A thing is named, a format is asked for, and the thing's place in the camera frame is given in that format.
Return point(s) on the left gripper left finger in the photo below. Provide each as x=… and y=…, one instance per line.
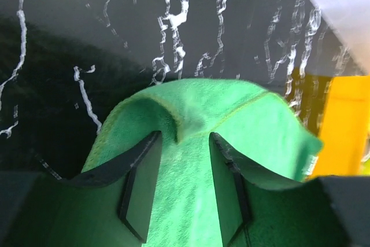
x=138, y=168

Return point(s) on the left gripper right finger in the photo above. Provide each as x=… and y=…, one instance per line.
x=232, y=171

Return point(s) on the green microfiber towel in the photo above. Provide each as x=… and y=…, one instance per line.
x=256, y=122

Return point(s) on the yellow plastic tray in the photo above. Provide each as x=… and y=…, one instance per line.
x=336, y=110

